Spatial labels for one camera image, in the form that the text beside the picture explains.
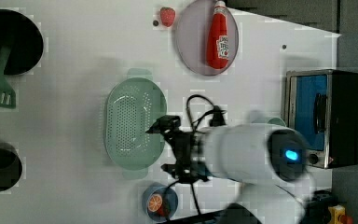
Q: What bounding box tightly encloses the light green mug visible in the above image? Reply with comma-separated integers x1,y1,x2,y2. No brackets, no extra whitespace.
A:
252,117,286,127

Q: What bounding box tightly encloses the small black pot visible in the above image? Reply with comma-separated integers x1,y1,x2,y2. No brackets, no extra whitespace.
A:
0,143,22,192

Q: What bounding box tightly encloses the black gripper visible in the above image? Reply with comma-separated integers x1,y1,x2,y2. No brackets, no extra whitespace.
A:
146,115,209,184

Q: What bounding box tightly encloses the red ketchup bottle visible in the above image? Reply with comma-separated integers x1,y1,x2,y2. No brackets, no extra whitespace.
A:
206,0,229,69

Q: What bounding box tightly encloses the silver black toaster oven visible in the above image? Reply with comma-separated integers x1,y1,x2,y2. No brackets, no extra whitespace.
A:
283,69,358,169

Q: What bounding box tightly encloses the toy orange slice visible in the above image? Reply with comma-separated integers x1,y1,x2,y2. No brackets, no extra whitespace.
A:
147,194,163,212

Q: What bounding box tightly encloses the small red toy fruit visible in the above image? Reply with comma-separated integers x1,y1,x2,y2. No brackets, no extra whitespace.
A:
157,203,171,217

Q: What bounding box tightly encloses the large black pot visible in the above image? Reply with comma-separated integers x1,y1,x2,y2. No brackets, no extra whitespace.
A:
0,9,44,76

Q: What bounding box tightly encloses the grey round plate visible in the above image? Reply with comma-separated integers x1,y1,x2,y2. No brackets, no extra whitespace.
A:
175,0,239,76

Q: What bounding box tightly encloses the small blue bowl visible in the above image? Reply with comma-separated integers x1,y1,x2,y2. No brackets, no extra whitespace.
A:
142,183,178,223

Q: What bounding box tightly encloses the green plastic strainer basket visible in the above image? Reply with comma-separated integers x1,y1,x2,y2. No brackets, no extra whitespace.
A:
103,68,167,180

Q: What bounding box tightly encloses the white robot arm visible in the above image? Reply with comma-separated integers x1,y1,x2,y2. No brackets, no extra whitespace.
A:
147,115,315,224

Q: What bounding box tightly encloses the yellow red toy object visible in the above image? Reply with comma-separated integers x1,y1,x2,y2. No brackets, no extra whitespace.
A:
328,205,353,224

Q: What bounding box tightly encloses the green slotted spatula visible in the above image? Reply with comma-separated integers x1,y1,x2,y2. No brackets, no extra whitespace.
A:
0,41,16,109

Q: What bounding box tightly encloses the red toy strawberry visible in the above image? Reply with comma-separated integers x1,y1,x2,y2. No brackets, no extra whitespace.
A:
159,7,176,27

